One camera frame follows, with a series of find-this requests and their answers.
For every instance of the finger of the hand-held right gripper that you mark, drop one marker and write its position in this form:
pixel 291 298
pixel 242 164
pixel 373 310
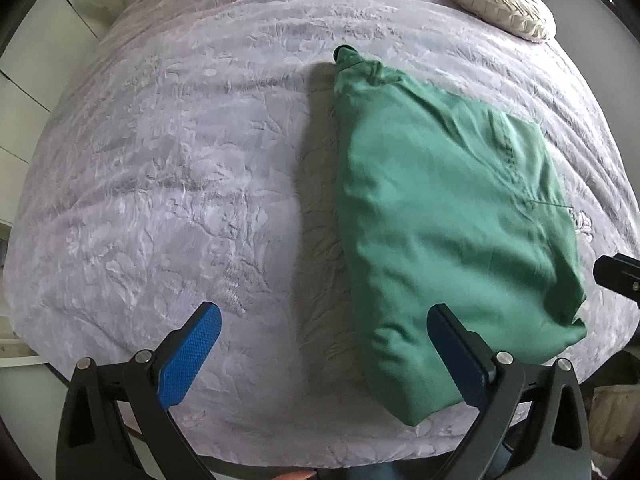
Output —
pixel 620 277

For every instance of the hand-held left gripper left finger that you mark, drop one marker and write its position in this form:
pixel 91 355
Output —
pixel 192 355

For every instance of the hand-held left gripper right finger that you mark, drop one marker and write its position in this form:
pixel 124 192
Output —
pixel 455 355

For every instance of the green work jacket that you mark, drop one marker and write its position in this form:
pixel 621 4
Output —
pixel 440 220

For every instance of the person's left hand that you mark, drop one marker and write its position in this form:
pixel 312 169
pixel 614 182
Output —
pixel 300 474

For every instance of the purple bed blanket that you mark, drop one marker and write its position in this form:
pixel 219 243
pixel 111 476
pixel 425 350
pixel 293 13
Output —
pixel 175 185

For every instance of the white ruched pillow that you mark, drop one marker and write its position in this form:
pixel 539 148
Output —
pixel 500 0

